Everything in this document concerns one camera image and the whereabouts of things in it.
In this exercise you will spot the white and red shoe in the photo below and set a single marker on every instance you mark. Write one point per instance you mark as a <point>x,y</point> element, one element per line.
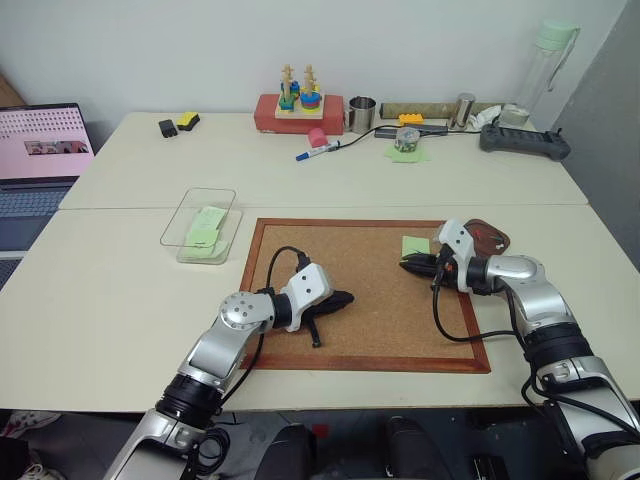
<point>27,422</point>

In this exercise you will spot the shiny metal cylinder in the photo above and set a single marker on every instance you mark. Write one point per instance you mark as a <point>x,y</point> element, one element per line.
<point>462,111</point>

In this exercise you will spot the dark rounded shape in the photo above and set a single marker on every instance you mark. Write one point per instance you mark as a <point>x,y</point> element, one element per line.
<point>412,447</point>
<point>290,452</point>

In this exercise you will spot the red rectangular box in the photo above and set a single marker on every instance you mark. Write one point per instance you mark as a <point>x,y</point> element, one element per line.
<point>300,125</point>

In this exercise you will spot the open laptop with pink screen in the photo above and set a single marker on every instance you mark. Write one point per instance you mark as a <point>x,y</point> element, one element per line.
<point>40,150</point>

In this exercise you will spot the blue whiteboard marker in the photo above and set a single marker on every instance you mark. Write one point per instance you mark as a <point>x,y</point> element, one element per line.
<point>317,150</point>

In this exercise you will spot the black whiteboard eraser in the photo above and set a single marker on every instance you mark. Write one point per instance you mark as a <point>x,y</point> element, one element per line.
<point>168,128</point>

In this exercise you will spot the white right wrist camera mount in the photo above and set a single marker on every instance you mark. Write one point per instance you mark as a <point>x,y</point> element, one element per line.
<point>456,237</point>

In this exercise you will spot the wooden colourful stacking toy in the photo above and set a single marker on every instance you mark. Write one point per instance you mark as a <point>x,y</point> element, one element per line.
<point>300,97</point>

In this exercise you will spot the grey tape roll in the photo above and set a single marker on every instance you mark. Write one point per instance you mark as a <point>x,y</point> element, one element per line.
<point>514,115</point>

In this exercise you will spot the yellow toy brick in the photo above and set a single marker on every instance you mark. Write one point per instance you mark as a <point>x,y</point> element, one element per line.
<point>411,119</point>

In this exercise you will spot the black usb hub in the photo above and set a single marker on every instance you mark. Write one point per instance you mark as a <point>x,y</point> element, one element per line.
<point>435,130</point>

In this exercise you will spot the green sticky note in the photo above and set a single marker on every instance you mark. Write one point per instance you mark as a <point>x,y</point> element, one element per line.
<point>415,245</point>

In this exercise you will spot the steel mug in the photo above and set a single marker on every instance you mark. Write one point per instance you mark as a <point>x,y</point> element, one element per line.
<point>362,115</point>

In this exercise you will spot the pink foam block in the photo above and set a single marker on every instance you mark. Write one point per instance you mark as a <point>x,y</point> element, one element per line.
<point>316,138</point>

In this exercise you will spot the clear plastic box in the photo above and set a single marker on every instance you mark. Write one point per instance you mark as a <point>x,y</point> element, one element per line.
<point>205,200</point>

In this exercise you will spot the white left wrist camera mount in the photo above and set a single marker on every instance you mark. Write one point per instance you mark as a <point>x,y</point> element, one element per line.
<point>310,287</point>

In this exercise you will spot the dark grey handheld controller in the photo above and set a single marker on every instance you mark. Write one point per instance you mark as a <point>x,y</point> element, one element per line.
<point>520,140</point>

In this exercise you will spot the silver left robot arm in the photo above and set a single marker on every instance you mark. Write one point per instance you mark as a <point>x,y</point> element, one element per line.
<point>225,345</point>

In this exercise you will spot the yellow and black eraser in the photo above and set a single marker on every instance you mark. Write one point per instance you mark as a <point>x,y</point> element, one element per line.
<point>188,121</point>

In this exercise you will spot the brown oval tray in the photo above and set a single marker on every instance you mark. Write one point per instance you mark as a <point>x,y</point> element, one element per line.
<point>492,239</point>

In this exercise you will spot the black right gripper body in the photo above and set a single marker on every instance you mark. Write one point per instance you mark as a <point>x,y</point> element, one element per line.
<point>444,272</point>

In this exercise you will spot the light green paper sheet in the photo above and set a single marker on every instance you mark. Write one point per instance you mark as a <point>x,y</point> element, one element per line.
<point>400,156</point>

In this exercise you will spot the crumpled white cloth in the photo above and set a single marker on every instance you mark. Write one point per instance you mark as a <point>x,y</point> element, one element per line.
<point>484,118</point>

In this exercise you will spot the wood-framed cork board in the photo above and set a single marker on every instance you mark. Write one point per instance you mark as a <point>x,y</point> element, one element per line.
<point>370,325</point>

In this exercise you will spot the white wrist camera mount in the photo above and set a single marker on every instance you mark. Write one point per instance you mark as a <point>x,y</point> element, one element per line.
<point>456,237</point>
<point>310,287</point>

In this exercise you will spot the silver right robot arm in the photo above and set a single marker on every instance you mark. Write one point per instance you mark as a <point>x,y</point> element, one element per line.
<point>555,325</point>

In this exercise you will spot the stack of green notes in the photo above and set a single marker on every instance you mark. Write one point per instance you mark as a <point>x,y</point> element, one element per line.
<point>205,232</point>

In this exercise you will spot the patterned tape roll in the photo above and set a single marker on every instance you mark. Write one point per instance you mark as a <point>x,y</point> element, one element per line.
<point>406,140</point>

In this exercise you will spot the brown cardboard tube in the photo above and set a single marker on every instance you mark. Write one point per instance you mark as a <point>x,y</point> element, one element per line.
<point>415,108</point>

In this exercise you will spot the clear bottle with green lid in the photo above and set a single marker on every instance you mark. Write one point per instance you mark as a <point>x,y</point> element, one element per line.
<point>542,70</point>

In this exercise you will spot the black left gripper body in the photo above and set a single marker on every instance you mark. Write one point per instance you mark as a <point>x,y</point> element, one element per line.
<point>326,305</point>

